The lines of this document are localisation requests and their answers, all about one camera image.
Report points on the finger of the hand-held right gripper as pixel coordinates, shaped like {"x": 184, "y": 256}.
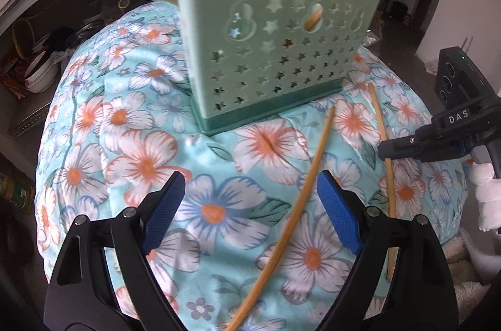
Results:
{"x": 415, "y": 149}

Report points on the floral turquoise blanket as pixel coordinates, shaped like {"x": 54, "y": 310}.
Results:
{"x": 235, "y": 174}

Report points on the tan wooden chopstick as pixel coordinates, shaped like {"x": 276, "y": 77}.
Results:
{"x": 377, "y": 112}
{"x": 325, "y": 135}

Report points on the stack of white bowls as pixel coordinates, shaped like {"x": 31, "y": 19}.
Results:
{"x": 41, "y": 75}

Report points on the cooking oil bottle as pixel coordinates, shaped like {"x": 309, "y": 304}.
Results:
{"x": 17, "y": 192}

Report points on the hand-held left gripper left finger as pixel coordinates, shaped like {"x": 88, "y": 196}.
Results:
{"x": 164, "y": 209}

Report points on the person's right hand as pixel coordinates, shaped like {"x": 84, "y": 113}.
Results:
{"x": 489, "y": 202}

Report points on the red plastic bag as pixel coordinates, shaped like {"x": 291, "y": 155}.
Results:
{"x": 9, "y": 76}

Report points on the black bin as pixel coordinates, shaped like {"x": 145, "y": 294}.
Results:
{"x": 399, "y": 12}

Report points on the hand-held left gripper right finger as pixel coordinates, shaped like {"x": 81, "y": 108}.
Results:
{"x": 338, "y": 209}

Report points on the glass pot lid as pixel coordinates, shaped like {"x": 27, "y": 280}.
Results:
{"x": 84, "y": 30}

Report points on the green star-cutout utensil holder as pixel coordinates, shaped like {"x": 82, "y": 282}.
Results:
{"x": 274, "y": 73}

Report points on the perforated metal tray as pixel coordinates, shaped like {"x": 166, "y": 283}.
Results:
{"x": 29, "y": 120}

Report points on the fluffy white towel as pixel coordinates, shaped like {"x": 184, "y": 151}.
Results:
{"x": 469, "y": 260}

